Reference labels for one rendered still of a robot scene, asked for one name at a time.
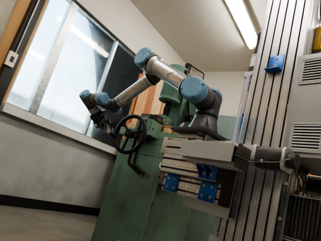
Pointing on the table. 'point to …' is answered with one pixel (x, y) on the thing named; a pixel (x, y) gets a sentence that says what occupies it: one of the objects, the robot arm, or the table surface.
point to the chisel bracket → (166, 120)
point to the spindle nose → (166, 108)
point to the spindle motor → (169, 93)
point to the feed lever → (188, 107)
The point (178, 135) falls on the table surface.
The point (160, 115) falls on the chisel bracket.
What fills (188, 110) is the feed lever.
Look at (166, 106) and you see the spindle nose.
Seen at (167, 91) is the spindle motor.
